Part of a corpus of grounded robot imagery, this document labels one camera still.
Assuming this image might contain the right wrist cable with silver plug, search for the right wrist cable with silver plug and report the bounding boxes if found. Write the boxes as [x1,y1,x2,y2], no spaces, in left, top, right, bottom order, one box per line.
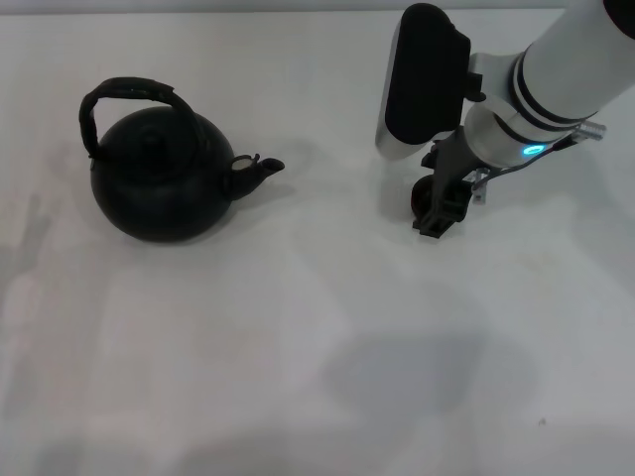
[470,120,608,205]

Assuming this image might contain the small dark brown teacup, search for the small dark brown teacup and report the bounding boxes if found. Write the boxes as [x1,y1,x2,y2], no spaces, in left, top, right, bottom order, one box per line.
[410,178,439,220]

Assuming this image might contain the silver black right wrist camera box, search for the silver black right wrist camera box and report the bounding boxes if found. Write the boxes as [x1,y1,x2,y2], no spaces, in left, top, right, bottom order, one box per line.
[374,2,473,161]

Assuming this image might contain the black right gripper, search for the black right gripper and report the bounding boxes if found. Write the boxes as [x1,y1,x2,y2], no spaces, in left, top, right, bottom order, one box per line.
[412,125,491,240]

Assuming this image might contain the black round teapot with handle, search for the black round teapot with handle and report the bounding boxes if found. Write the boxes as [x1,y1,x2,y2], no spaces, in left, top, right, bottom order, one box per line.
[76,75,288,245]

